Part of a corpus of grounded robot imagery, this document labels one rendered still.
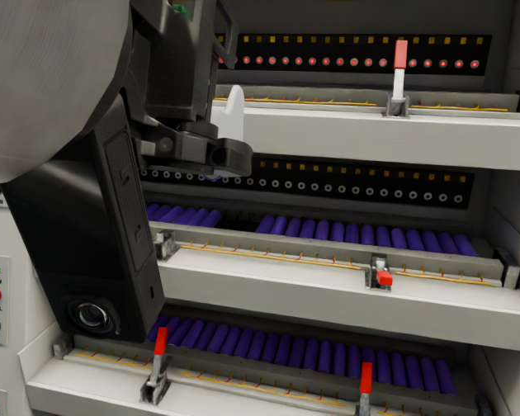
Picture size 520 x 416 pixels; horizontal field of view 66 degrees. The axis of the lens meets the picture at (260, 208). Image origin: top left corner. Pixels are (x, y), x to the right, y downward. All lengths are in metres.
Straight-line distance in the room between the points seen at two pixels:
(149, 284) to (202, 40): 0.11
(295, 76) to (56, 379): 0.55
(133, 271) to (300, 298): 0.32
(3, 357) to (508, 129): 0.68
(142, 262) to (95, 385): 0.46
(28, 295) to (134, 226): 0.47
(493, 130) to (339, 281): 0.22
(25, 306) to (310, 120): 0.44
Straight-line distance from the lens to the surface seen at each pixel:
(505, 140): 0.47
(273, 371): 0.58
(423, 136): 0.46
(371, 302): 0.47
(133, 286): 0.17
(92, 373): 0.65
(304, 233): 0.54
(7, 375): 0.69
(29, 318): 0.64
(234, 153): 0.20
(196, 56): 0.18
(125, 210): 0.16
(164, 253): 0.51
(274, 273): 0.48
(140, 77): 0.18
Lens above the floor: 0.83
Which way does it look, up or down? 5 degrees down
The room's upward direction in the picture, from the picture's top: 4 degrees clockwise
